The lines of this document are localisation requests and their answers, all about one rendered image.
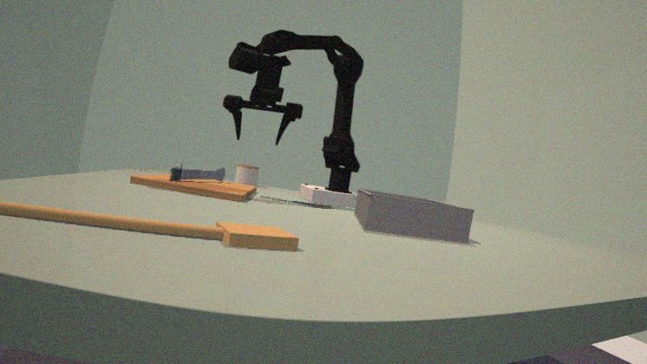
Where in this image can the light wooden board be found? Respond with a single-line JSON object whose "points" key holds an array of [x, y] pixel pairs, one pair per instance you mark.
{"points": [[204, 187]]}

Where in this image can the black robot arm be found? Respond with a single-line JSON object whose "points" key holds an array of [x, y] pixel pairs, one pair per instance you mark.
{"points": [[339, 147]]}

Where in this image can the grey roasting tin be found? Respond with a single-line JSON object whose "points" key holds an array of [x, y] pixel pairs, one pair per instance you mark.
{"points": [[411, 216]]}

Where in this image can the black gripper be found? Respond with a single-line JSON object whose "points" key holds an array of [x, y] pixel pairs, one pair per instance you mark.
{"points": [[291, 111]]}

